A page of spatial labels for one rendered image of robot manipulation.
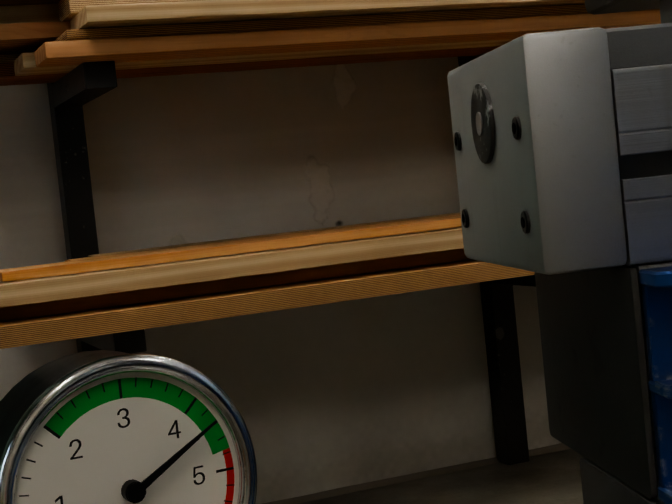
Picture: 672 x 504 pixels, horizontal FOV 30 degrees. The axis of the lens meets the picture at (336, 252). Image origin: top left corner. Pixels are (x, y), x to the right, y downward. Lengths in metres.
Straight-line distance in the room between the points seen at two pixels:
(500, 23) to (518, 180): 2.13
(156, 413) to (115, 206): 2.52
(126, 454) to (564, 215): 0.23
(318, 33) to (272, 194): 0.59
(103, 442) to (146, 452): 0.01
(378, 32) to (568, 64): 2.02
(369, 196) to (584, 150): 2.53
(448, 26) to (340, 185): 0.58
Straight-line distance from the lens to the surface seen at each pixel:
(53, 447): 0.29
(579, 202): 0.48
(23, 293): 2.29
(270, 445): 2.95
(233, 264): 2.37
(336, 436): 3.00
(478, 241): 0.57
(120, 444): 0.29
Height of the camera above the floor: 0.72
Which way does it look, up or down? 3 degrees down
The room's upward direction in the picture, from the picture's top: 6 degrees counter-clockwise
